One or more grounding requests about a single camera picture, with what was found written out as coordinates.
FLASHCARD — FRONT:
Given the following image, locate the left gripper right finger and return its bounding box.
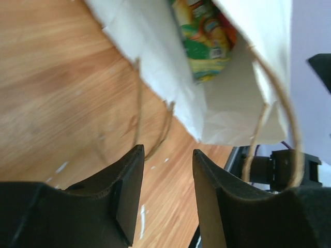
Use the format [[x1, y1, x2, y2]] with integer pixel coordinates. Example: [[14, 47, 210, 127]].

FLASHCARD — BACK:
[[192, 149, 330, 247]]

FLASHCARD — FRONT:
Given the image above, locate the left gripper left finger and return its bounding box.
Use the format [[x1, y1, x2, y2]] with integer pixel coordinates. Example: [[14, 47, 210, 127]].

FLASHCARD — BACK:
[[1, 145, 144, 247]]

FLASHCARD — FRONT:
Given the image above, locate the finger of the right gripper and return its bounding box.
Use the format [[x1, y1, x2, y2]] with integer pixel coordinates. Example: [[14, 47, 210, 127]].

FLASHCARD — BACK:
[[307, 53, 331, 93]]

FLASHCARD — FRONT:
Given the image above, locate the beige paper bag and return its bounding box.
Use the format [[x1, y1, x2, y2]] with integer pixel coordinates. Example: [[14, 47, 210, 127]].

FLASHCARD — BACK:
[[84, 0, 305, 188]]

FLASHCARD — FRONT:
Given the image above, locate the green Fox's candy bag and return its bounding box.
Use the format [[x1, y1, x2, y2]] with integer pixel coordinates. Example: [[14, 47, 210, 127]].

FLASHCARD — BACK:
[[168, 0, 237, 83]]

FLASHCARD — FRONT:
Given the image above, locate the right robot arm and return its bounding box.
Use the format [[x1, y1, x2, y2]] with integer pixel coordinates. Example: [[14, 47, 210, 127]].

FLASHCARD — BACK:
[[224, 53, 330, 192]]

